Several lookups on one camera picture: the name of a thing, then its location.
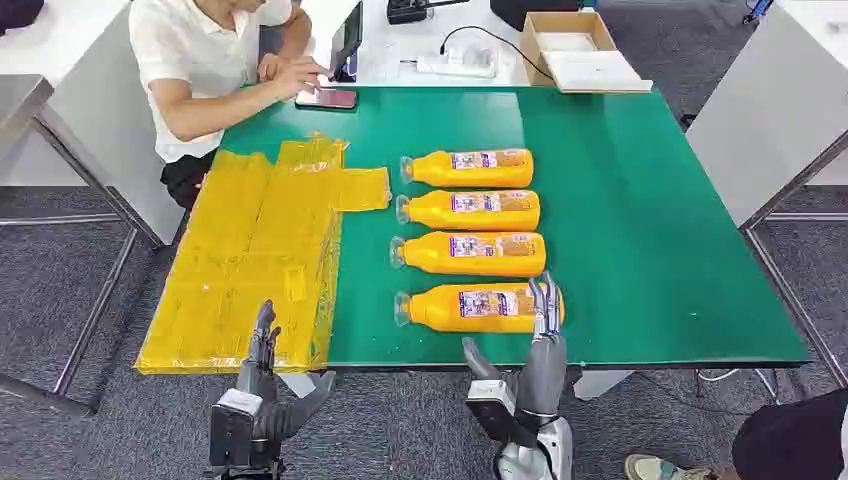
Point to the green table mat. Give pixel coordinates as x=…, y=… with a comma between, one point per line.
x=629, y=232

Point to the yellow plastic sheet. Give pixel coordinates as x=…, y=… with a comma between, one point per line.
x=245, y=265

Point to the dark bag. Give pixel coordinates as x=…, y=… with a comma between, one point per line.
x=18, y=12

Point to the person's right hand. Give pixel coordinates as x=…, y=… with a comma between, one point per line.
x=299, y=76

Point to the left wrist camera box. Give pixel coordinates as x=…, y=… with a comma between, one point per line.
x=232, y=427

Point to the black device with antenna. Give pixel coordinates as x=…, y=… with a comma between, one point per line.
x=405, y=10

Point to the person's left hand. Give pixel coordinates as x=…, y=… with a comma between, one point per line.
x=269, y=67

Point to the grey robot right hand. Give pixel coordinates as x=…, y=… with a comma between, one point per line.
x=543, y=378

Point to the smartphone with dark screen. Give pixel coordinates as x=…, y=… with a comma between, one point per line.
x=326, y=98

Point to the black standing tablet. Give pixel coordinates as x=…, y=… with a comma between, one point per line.
x=346, y=43

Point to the black case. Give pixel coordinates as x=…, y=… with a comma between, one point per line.
x=530, y=12

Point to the orange drink bottle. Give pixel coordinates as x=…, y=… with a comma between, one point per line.
x=434, y=216
x=437, y=176
x=437, y=312
x=430, y=260

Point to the steel bench with metal legs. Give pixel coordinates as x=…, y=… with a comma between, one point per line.
x=20, y=99

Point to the white desk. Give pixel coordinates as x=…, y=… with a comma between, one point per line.
x=397, y=53

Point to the white table leg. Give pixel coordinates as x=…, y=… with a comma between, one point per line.
x=599, y=384

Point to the white power strip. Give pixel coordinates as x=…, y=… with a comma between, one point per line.
x=457, y=65

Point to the person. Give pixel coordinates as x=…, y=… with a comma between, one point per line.
x=192, y=53
x=795, y=437

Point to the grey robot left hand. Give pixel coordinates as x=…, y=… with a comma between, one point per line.
x=285, y=414

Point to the white flat board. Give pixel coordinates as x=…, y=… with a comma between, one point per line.
x=593, y=71

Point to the open cardboard box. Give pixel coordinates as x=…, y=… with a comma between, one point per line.
x=563, y=23

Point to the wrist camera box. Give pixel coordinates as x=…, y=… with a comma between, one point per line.
x=232, y=427
x=493, y=411

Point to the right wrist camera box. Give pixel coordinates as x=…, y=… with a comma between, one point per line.
x=493, y=411

